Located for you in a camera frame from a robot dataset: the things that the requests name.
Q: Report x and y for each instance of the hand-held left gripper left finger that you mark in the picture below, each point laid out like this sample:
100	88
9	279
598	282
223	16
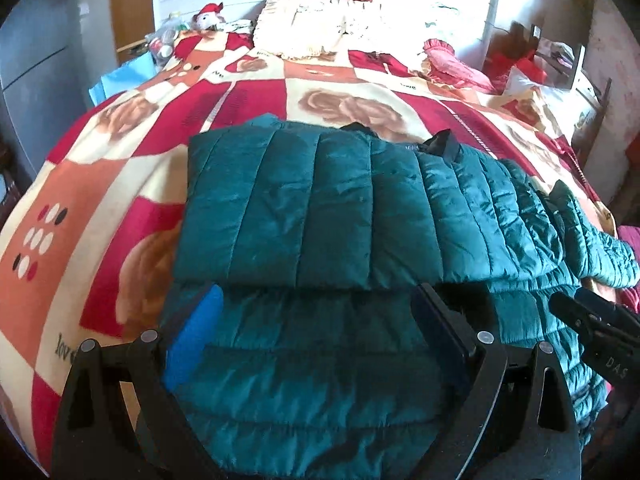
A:
196	340

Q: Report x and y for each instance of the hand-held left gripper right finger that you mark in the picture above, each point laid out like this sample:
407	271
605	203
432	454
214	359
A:
439	332

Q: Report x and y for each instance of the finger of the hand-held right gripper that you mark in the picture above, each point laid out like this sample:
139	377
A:
570	310
610	306

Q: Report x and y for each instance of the teal quilted puffer jacket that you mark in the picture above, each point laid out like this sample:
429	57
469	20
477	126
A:
320	210

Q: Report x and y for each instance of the magenta cloth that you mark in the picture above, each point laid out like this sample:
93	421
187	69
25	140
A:
631	260

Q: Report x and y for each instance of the red rose patterned blanket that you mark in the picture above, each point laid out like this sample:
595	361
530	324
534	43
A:
100	200

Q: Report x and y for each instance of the white floral pillow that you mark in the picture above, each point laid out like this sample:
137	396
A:
550	102

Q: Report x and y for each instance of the wooden chair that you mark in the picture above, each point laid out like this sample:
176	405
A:
575	65

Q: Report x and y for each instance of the red bag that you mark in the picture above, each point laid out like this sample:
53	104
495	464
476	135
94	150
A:
517	70

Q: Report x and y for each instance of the dark wooden furniture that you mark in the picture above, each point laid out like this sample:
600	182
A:
10	170

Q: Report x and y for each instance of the pink ruffled pillow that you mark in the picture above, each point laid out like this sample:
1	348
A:
455	67

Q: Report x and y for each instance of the light blue bag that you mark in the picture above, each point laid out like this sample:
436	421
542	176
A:
120	77

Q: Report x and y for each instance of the clear plastic bag of bottles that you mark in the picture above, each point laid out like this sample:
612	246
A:
165	40

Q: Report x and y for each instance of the white and red plush toy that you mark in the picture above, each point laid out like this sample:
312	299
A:
207	16

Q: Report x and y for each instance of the grey refrigerator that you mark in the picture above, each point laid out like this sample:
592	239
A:
40	50

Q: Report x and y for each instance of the cream ruffled pillow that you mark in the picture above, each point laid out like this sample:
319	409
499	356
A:
310	22

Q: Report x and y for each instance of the wooden door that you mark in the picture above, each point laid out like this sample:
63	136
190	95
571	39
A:
131	5

